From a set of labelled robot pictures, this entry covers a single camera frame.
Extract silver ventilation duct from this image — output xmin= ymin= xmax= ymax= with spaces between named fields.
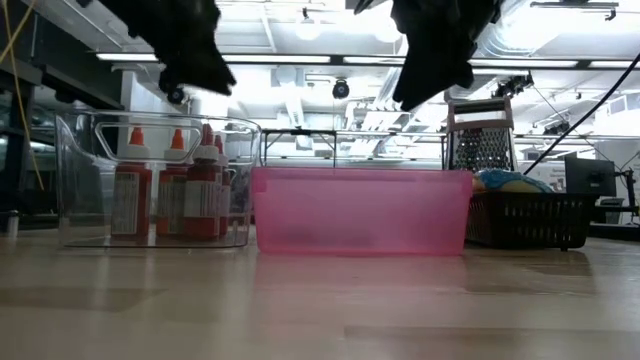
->
xmin=474 ymin=0 xmax=556 ymax=101

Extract pink plastic bin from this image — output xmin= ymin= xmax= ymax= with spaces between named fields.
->
xmin=250 ymin=166 xmax=475 ymax=257

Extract long ceiling light fixture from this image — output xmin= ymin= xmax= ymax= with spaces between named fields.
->
xmin=94 ymin=51 xmax=640 ymax=69

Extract yellow extension cable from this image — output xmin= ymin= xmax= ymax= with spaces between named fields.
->
xmin=0 ymin=0 xmax=47 ymax=192

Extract long black robot cable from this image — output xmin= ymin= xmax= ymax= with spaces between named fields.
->
xmin=521 ymin=51 xmax=640 ymax=177

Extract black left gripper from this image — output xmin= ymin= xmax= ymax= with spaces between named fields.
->
xmin=98 ymin=0 xmax=238 ymax=97

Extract black computer monitor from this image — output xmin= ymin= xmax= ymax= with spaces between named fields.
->
xmin=564 ymin=156 xmax=618 ymax=198

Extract pink metal box grater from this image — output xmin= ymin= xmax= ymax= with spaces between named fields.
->
xmin=446 ymin=97 xmax=517 ymax=174

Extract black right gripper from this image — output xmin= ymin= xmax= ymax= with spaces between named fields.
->
xmin=391 ymin=0 xmax=504 ymax=113

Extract clear plastic bin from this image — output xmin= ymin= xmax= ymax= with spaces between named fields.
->
xmin=53 ymin=109 xmax=263 ymax=250

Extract black monitor stand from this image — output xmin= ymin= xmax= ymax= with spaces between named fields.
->
xmin=617 ymin=168 xmax=640 ymax=217

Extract blue iced cream toy donut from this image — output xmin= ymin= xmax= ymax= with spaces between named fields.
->
xmin=471 ymin=167 xmax=555 ymax=195

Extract round ceiling lamp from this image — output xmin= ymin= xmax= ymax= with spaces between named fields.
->
xmin=293 ymin=6 xmax=322 ymax=42

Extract black folding table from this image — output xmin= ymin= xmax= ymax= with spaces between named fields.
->
xmin=260 ymin=127 xmax=338 ymax=169

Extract black plastic basket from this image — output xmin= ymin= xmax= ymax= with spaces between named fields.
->
xmin=465 ymin=191 xmax=600 ymax=252

